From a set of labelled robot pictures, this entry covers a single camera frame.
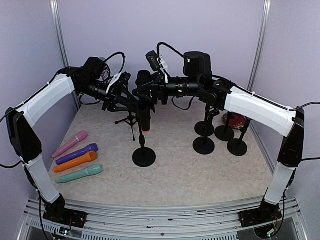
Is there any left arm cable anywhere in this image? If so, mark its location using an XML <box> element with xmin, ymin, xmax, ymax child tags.
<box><xmin>77</xmin><ymin>51</ymin><xmax>126</xmax><ymax>106</ymax></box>

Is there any orange microphone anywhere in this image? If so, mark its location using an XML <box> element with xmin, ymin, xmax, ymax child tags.
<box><xmin>53</xmin><ymin>151</ymin><xmax>98</xmax><ymax>173</ymax></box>

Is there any aluminium frame post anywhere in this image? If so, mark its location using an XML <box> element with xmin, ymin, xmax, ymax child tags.
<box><xmin>48</xmin><ymin>0</ymin><xmax>82</xmax><ymax>114</ymax></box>
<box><xmin>246</xmin><ymin>0</ymin><xmax>272</xmax><ymax>92</ymax></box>

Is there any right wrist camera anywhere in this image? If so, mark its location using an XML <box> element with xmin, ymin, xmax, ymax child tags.
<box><xmin>145</xmin><ymin>50</ymin><xmax>170</xmax><ymax>84</ymax></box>

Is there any black microphone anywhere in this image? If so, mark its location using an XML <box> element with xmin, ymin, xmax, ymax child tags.
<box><xmin>135</xmin><ymin>70</ymin><xmax>152</xmax><ymax>134</ymax></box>

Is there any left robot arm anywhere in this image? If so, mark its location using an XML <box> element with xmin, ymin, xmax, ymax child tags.
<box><xmin>3</xmin><ymin>57</ymin><xmax>136</xmax><ymax>228</ymax></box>

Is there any red floral plate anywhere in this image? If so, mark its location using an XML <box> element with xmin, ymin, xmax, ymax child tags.
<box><xmin>229</xmin><ymin>113</ymin><xmax>246</xmax><ymax>130</ymax></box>

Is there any black tripod mic stand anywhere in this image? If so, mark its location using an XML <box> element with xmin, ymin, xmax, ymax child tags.
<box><xmin>114</xmin><ymin>107</ymin><xmax>137</xmax><ymax>142</ymax></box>

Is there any tall round stand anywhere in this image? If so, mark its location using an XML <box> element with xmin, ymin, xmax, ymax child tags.
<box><xmin>132</xmin><ymin>104</ymin><xmax>156</xmax><ymax>168</ymax></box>

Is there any purple microphone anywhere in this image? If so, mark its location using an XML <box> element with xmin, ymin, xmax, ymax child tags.
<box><xmin>55</xmin><ymin>143</ymin><xmax>99</xmax><ymax>165</ymax></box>

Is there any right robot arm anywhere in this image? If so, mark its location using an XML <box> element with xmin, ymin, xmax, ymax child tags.
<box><xmin>133</xmin><ymin>51</ymin><xmax>305</xmax><ymax>228</ymax></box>

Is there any right aluminium frame post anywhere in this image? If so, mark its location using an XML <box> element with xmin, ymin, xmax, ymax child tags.
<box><xmin>246</xmin><ymin>0</ymin><xmax>272</xmax><ymax>92</ymax></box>

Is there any pink microphone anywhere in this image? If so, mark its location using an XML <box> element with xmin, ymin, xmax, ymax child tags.
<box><xmin>51</xmin><ymin>130</ymin><xmax>88</xmax><ymax>159</ymax></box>

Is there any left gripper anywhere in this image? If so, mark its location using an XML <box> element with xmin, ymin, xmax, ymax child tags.
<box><xmin>78</xmin><ymin>78</ymin><xmax>137</xmax><ymax>112</ymax></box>

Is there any front aluminium rail base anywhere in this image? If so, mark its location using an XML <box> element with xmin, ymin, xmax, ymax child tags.
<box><xmin>13</xmin><ymin>197</ymin><xmax>311</xmax><ymax>240</ymax></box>

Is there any glitter silver microphone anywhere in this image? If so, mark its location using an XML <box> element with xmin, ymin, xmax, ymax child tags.
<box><xmin>99</xmin><ymin>57</ymin><xmax>111</xmax><ymax>83</ymax></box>

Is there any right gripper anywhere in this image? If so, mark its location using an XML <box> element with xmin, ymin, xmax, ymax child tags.
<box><xmin>132</xmin><ymin>70</ymin><xmax>203</xmax><ymax>104</ymax></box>

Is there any teal microphone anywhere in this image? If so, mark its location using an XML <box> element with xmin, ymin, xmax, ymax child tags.
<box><xmin>55</xmin><ymin>164</ymin><xmax>103</xmax><ymax>184</ymax></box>

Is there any left aluminium frame post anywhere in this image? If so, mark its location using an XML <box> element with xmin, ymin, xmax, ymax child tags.
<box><xmin>48</xmin><ymin>0</ymin><xmax>82</xmax><ymax>114</ymax></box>

